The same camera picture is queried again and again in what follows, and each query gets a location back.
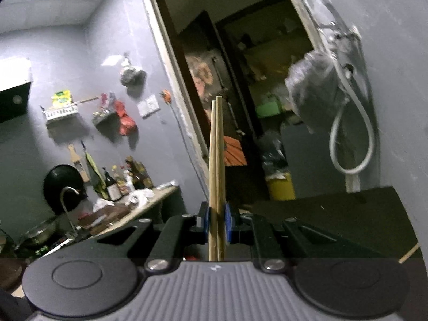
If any thin power cable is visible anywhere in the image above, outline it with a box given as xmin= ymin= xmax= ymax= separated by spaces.
xmin=168 ymin=103 xmax=207 ymax=189

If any dark wooden door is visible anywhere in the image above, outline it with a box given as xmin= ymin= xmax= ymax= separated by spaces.
xmin=177 ymin=10 xmax=265 ymax=201

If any yellow bin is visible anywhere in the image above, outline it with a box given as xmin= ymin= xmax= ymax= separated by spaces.
xmin=266 ymin=172 xmax=296 ymax=201

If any metal wall tap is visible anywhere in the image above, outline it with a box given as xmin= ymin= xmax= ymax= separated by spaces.
xmin=321 ymin=20 xmax=362 ymax=64

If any white hose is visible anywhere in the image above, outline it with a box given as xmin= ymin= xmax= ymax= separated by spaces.
xmin=329 ymin=63 xmax=377 ymax=174

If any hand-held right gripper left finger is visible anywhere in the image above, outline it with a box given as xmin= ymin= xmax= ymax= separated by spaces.
xmin=96 ymin=201 xmax=211 ymax=272

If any brown glass bottle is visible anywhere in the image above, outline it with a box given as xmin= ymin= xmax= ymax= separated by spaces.
xmin=137 ymin=162 xmax=154 ymax=189
xmin=125 ymin=156 xmax=144 ymax=189

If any grey cabinet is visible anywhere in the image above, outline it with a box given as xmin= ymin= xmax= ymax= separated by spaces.
xmin=279 ymin=120 xmax=348 ymax=193

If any metal basin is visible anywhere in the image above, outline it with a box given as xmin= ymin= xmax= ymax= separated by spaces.
xmin=17 ymin=217 xmax=64 ymax=251

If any small seasoning bottle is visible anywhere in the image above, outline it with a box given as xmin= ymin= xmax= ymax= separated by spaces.
xmin=112 ymin=165 xmax=129 ymax=194

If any clear bag with dark contents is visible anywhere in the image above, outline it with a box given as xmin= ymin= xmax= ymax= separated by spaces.
xmin=284 ymin=51 xmax=348 ymax=134

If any bundle of colourful packets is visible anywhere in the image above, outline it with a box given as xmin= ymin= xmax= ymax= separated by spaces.
xmin=100 ymin=92 xmax=117 ymax=112

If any dark bottle with white label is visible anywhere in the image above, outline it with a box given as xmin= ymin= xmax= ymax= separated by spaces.
xmin=104 ymin=167 xmax=123 ymax=201

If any white wall switch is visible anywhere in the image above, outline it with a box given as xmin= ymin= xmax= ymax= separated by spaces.
xmin=138 ymin=94 xmax=159 ymax=118

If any black wok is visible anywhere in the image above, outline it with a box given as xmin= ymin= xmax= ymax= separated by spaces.
xmin=43 ymin=164 xmax=88 ymax=215

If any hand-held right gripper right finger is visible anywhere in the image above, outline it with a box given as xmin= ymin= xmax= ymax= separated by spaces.
xmin=224 ymin=201 xmax=337 ymax=273

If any metal wall rack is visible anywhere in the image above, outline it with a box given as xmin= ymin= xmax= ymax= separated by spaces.
xmin=92 ymin=110 xmax=119 ymax=128

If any wooden cutting board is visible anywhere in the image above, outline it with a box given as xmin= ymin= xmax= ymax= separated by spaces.
xmin=78 ymin=205 xmax=131 ymax=236

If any kitchen counter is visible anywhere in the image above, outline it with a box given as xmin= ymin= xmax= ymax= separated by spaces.
xmin=80 ymin=185 xmax=181 ymax=238

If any pale door frame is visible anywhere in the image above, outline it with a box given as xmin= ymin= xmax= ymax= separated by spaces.
xmin=142 ymin=0 xmax=322 ymax=208

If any yellow green packet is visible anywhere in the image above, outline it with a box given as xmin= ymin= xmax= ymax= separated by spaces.
xmin=51 ymin=90 xmax=72 ymax=108

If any dark hanging cloth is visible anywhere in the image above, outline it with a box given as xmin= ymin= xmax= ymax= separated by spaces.
xmin=82 ymin=142 xmax=106 ymax=198

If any small hanging bag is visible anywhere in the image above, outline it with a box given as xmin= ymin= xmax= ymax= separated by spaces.
xmin=120 ymin=53 xmax=147 ymax=86

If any dark plastic bag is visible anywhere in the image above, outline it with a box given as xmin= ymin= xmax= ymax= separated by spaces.
xmin=257 ymin=132 xmax=289 ymax=176

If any wooden grater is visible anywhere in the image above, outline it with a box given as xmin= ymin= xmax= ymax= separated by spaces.
xmin=68 ymin=144 xmax=91 ymax=183

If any cluttered storage shelf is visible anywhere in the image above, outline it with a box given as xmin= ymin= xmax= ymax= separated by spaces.
xmin=214 ymin=0 xmax=311 ymax=121

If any red plastic bag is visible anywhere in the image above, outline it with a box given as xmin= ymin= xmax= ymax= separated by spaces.
xmin=115 ymin=102 xmax=137 ymax=136

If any curved metal sink faucet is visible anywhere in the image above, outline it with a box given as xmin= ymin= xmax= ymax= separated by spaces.
xmin=60 ymin=186 xmax=84 ymax=233

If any range hood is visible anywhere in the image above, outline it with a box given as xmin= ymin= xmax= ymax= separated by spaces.
xmin=0 ymin=58 xmax=34 ymax=123

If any white wall rack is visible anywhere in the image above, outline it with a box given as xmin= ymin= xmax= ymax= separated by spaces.
xmin=41 ymin=105 xmax=79 ymax=123

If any green box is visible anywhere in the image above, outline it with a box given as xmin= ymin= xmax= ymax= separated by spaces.
xmin=256 ymin=98 xmax=282 ymax=118

